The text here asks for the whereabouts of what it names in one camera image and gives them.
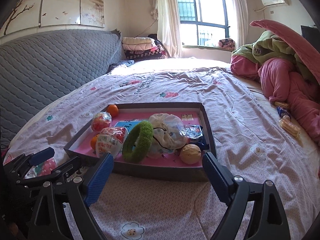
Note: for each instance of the cream curtain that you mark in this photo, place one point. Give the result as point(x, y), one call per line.
point(242, 21)
point(166, 14)

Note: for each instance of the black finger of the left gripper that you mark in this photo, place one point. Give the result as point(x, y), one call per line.
point(22, 164)
point(59, 174)

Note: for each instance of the pink strawberry print bedsheet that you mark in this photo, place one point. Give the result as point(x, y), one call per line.
point(249, 141)

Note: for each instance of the dark shallow box tray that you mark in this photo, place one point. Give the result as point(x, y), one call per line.
point(182, 174)

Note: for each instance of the grey quilted headboard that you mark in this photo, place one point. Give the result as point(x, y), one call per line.
point(40, 68)

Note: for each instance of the small blue snack packet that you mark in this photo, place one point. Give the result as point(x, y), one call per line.
point(283, 113)

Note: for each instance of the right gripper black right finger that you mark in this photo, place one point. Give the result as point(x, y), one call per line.
point(268, 219)

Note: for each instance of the dark framed window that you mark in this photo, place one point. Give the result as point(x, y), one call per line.
point(203, 22)

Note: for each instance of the blue cookie snack packet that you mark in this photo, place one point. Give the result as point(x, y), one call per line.
point(195, 136)

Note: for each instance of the floral wall painting panels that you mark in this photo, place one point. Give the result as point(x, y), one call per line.
point(42, 13)

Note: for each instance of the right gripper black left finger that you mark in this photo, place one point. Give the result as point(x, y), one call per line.
point(82, 191)

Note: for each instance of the tan walnut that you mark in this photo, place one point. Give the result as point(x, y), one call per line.
point(190, 154)

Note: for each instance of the green fuzzy hair scrunchie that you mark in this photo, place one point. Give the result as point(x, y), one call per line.
point(137, 144)

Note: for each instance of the left cream curtain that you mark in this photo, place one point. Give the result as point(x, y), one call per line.
point(166, 14)

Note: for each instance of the folded floral cloth on sill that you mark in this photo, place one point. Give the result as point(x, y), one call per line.
point(227, 44)

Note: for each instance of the dark blue pillow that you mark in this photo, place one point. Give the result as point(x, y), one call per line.
point(125, 63)

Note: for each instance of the pink crumpled blanket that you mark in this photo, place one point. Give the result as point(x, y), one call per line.
point(281, 83)

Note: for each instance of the red apple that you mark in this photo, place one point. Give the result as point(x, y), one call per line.
point(110, 140)

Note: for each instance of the green blanket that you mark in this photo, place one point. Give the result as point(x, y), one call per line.
point(270, 50)

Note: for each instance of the yellow wafer snack pack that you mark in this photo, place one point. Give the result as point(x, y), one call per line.
point(291, 128)

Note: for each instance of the black television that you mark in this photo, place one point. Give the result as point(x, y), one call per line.
point(312, 35)

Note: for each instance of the cream printed shower cap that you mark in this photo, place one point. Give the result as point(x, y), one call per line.
point(169, 134)

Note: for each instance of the right cream curtain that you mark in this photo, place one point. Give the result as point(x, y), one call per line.
point(242, 21)

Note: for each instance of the large orange tangerine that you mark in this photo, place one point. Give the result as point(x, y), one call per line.
point(93, 142)

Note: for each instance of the stack of folded blankets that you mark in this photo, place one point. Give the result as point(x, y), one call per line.
point(143, 48)

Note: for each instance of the apple with blue label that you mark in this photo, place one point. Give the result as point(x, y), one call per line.
point(100, 121)

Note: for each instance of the small orange tangerine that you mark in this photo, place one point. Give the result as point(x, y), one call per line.
point(113, 110)

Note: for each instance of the upper yellow snack pack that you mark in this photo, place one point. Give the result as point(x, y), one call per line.
point(281, 104)

